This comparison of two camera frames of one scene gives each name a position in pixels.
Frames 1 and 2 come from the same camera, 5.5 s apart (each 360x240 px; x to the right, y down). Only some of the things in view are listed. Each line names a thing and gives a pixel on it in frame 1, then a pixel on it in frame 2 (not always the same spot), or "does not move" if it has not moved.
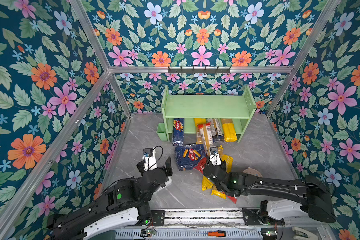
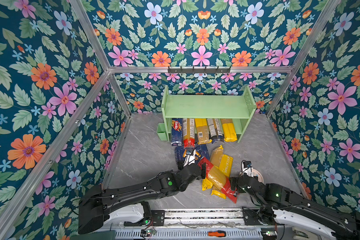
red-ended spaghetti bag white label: [209, 134] -> [189, 132]
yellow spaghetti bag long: [198, 121] does not move
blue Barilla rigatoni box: [187, 156] does not move
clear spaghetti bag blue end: [216, 129] does not move
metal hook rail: [199, 71] does not move
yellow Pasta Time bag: [207, 184] does not move
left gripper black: [166, 168] -> [203, 175]
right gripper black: [223, 166] -> [232, 180]
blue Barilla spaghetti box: [178, 129] does not move
